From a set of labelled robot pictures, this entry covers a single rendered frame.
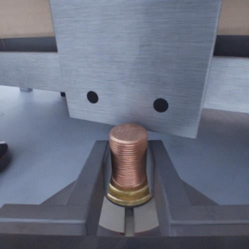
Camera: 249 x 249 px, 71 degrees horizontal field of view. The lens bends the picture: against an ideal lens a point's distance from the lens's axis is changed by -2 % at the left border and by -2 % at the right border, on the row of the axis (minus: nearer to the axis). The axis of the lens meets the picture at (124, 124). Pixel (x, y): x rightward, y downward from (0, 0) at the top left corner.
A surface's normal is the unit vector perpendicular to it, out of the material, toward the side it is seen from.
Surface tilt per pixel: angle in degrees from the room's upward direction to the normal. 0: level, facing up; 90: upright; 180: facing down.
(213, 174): 180
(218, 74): 90
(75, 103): 90
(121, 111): 90
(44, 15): 90
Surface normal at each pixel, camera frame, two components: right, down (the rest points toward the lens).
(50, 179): -0.02, -0.88
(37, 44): -0.37, 0.45
